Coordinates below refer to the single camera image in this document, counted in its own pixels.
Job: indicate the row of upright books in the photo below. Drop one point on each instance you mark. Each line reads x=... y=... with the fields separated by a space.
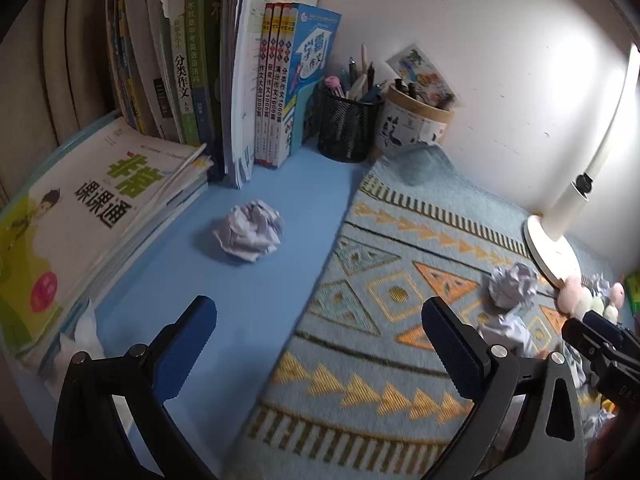
x=240 y=60

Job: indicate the cluster of dark markers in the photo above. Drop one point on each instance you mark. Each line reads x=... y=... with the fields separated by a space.
x=417 y=91

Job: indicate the white ceramic pen cup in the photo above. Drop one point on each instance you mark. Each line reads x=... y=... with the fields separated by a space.
x=410 y=127

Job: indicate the plain dango plush skewer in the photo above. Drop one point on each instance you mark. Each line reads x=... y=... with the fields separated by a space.
x=570 y=295

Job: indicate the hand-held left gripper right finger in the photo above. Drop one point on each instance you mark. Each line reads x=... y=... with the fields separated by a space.
x=452 y=350

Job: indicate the white desk lamp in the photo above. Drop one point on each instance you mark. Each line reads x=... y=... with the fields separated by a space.
x=565 y=210

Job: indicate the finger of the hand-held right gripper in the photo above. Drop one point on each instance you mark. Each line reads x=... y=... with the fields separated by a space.
x=580 y=335
x=602 y=324

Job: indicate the beige ribbed panel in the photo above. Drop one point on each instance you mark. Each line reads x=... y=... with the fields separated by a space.
x=60 y=50

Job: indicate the white crumpled tissue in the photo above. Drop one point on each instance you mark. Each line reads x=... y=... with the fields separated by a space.
x=87 y=332

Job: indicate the person's right hand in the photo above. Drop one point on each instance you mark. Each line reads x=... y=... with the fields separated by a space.
x=602 y=442

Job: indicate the cluster of pens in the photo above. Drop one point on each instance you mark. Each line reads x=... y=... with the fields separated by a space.
x=357 y=85

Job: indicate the stack of flat workbooks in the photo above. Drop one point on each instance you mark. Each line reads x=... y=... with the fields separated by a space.
x=75 y=210

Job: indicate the cartoon picture card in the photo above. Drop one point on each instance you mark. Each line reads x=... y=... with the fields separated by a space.
x=422 y=67

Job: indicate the blue patterned woven mat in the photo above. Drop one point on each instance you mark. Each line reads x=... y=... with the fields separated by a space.
x=375 y=310

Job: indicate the black mesh pen holder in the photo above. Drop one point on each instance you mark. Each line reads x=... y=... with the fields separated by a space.
x=347 y=127

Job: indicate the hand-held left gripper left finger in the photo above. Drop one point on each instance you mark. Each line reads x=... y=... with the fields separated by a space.
x=190 y=340

